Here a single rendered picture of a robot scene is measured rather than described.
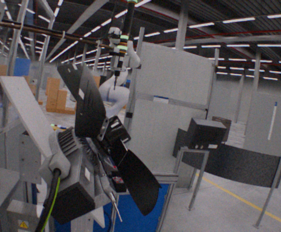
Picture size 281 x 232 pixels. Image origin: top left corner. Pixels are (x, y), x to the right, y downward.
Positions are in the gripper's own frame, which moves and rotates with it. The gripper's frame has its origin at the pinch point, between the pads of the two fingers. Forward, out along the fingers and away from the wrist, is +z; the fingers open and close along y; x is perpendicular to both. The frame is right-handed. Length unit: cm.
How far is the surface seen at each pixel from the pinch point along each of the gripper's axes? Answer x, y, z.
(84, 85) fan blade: -29, 11, 53
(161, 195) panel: -98, -47, -17
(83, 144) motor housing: -50, 9, 37
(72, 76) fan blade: -26.6, 18.8, 22.3
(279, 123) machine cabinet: -39, -520, -311
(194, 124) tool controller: -43, -57, -14
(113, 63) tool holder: -18.5, 2.6, 21.5
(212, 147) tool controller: -58, -76, -14
